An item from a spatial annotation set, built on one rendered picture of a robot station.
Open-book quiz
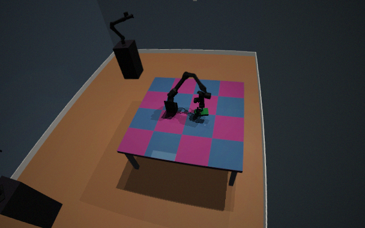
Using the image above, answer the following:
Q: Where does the green circuit board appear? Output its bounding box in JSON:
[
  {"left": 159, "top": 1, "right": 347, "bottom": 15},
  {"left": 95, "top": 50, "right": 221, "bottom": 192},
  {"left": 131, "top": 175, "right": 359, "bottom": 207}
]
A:
[{"left": 195, "top": 107, "right": 209, "bottom": 116}]

